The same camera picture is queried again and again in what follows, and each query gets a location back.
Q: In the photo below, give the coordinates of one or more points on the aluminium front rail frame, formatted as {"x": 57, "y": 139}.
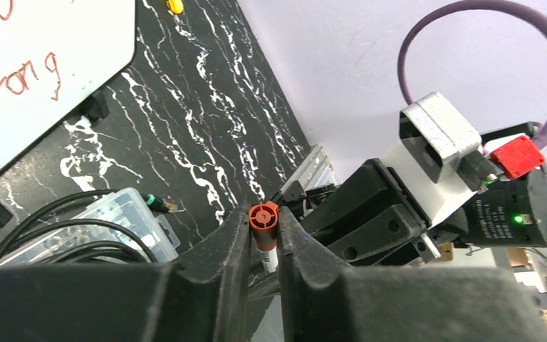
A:
{"x": 314, "y": 172}

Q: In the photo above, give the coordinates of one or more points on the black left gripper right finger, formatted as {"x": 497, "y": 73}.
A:
{"x": 323, "y": 298}

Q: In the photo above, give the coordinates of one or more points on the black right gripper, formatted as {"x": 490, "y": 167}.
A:
{"x": 364, "y": 201}

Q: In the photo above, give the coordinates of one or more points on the red marker cap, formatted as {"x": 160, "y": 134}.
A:
{"x": 263, "y": 223}

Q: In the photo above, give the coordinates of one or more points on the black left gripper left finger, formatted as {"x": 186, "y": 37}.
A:
{"x": 200, "y": 296}

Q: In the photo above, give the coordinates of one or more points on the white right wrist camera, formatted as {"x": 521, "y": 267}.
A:
{"x": 441, "y": 161}

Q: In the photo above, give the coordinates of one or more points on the red whiteboard marker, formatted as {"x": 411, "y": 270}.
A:
{"x": 269, "y": 260}

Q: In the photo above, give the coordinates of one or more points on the small white whiteboard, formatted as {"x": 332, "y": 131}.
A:
{"x": 53, "y": 55}

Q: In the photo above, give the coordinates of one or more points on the clear plastic parts box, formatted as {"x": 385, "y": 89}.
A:
{"x": 119, "y": 226}

